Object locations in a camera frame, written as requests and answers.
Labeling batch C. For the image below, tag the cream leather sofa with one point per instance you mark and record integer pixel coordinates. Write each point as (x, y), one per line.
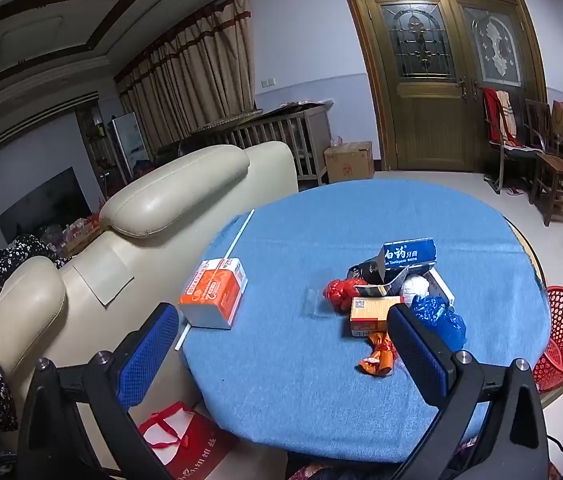
(186, 175)

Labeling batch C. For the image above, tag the clear plastic piece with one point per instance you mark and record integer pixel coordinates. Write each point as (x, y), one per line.
(317, 305)

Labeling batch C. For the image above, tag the dark blue foil packet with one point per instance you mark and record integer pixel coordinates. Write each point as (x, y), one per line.
(369, 270)

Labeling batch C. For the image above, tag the brown cardboard box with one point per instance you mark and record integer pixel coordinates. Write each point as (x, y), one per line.
(349, 162)

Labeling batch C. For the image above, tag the dark display cabinet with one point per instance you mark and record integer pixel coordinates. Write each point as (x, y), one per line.
(94, 135)

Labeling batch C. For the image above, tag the red plastic bag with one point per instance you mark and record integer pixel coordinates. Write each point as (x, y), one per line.
(339, 292)

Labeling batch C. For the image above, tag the white barcode box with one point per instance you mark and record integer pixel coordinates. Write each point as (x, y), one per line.
(441, 287)

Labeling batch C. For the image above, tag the round table with black rim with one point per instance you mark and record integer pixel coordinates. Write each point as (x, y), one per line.
(531, 260)

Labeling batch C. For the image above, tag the blue plastic bag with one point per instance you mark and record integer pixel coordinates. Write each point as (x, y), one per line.
(441, 317)

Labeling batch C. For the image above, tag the pink slipper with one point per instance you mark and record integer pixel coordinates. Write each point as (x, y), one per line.
(515, 191)

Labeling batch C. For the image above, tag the orange wrapper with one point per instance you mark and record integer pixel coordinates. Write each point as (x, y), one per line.
(381, 357)

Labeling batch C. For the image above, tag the metal frame chair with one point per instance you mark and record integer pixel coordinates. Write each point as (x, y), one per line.
(511, 155)

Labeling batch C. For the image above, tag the red gift bag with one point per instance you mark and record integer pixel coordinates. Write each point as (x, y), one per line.
(196, 440)

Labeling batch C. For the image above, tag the orange and white box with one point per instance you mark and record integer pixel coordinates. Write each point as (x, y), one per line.
(211, 290)

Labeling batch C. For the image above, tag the grey wooden crib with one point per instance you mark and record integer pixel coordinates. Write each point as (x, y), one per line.
(306, 135)

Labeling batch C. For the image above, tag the wooden glass-panel door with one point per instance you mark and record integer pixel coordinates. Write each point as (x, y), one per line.
(426, 120)

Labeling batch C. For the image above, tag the white standing air conditioner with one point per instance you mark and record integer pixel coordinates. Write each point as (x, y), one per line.
(129, 140)

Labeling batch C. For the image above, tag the thin white stick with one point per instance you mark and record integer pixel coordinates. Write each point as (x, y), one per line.
(239, 232)

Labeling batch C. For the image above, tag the pile of colourful packets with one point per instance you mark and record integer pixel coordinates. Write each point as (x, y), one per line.
(74, 232)

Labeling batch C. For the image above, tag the blue toothpaste box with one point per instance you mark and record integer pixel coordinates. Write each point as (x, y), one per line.
(409, 255)

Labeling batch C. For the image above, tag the black television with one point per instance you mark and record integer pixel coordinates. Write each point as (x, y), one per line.
(46, 205)

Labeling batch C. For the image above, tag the red striped cloth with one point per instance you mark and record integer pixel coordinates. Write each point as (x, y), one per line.
(494, 115)

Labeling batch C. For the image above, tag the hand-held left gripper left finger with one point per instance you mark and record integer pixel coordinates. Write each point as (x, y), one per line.
(146, 355)

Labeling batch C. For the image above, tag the dark wooden stool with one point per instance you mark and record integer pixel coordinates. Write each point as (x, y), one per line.
(559, 165)

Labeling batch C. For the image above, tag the beige curtain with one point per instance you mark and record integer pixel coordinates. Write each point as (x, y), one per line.
(196, 75)

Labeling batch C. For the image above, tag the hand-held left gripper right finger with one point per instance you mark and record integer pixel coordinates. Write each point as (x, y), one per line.
(419, 355)

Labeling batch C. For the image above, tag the dark wooden chair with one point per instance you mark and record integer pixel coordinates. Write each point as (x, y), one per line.
(541, 120)

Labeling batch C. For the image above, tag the person's floral clothing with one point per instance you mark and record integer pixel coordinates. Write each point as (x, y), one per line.
(311, 472)

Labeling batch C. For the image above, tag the small orange box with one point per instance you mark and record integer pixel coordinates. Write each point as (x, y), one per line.
(369, 310)

